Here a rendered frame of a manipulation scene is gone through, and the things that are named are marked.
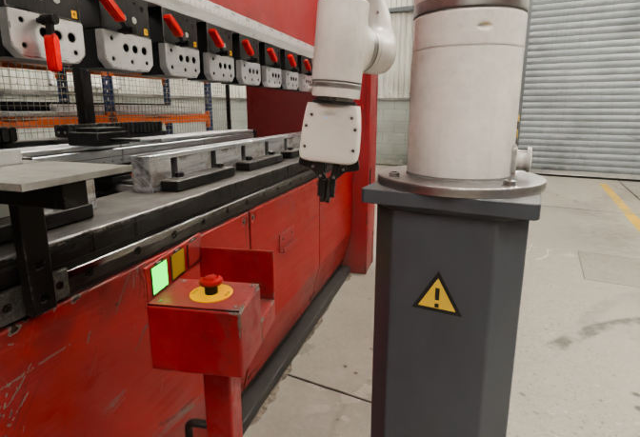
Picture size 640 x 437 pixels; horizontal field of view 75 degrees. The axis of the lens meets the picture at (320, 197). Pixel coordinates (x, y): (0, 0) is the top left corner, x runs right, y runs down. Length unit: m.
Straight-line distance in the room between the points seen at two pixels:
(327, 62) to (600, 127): 7.32
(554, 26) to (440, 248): 7.52
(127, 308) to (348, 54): 0.66
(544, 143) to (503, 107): 7.36
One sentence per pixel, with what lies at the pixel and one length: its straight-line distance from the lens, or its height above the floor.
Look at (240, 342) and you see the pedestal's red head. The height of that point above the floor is 0.73.
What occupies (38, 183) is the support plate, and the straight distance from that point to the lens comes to 0.62.
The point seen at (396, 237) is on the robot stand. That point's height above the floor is 0.95.
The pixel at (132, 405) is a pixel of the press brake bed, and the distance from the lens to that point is 1.06.
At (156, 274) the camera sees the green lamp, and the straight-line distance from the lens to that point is 0.75.
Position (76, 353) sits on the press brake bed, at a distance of 0.90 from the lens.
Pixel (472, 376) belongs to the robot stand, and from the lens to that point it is 0.52.
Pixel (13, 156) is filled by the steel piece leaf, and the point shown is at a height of 1.01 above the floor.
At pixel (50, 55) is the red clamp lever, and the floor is 1.18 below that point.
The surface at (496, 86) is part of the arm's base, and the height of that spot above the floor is 1.11.
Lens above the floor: 1.09
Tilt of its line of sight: 12 degrees down
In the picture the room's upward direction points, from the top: straight up
